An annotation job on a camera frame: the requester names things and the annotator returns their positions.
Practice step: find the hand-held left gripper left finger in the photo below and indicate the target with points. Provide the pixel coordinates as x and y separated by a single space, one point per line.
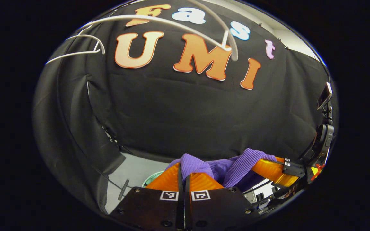
149 208

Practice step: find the black backdrop cloth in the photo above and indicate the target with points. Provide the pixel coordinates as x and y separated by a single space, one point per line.
188 112

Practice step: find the row of small cloth clips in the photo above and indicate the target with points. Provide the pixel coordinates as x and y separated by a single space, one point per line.
259 24

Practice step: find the white plastic clothes hanger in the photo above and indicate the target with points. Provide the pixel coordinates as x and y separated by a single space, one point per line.
75 53
159 18

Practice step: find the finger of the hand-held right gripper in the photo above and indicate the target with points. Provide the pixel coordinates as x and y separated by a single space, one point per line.
275 171

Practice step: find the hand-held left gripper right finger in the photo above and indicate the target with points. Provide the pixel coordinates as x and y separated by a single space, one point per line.
220 208

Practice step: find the green laundry hamper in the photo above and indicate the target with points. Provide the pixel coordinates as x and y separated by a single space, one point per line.
151 179

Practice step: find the plain dark side cloth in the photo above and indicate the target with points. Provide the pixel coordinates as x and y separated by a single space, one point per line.
59 128

